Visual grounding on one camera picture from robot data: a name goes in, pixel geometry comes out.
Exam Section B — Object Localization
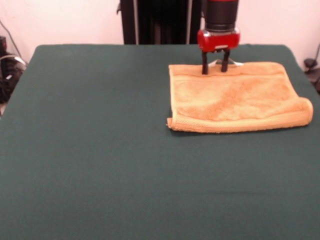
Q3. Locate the tan terry towel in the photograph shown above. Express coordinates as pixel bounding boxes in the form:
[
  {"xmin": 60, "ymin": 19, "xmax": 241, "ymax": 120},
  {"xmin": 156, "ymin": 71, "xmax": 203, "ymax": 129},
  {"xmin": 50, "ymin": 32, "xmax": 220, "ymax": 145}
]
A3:
[{"xmin": 166, "ymin": 59, "xmax": 314, "ymax": 134}]

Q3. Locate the black equipment with cables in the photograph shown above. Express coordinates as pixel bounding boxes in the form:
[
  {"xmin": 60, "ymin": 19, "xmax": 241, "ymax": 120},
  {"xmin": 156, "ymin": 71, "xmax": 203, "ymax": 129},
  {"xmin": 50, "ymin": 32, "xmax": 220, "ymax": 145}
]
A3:
[{"xmin": 0, "ymin": 19, "xmax": 28, "ymax": 104}]

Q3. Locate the dark green table cloth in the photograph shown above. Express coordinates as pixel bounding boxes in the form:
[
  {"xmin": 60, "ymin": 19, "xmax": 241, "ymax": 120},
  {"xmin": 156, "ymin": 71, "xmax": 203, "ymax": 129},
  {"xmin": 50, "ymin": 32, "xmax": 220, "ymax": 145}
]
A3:
[{"xmin": 0, "ymin": 44, "xmax": 320, "ymax": 240}]

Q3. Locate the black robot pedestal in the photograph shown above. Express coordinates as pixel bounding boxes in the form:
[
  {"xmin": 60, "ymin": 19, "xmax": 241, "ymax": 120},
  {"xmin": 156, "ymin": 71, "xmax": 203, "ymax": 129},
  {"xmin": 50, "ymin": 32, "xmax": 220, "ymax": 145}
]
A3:
[{"xmin": 116, "ymin": 0, "xmax": 207, "ymax": 45}]

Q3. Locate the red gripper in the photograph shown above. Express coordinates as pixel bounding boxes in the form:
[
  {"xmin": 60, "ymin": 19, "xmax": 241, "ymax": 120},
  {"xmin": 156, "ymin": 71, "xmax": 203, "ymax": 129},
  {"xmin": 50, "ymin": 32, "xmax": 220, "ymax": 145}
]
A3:
[{"xmin": 196, "ymin": 26, "xmax": 242, "ymax": 76}]

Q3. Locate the grey office chair base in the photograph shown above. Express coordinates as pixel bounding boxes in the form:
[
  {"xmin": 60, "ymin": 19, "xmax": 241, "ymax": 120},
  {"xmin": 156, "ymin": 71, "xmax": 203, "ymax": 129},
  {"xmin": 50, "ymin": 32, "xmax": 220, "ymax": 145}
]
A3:
[{"xmin": 303, "ymin": 41, "xmax": 320, "ymax": 95}]

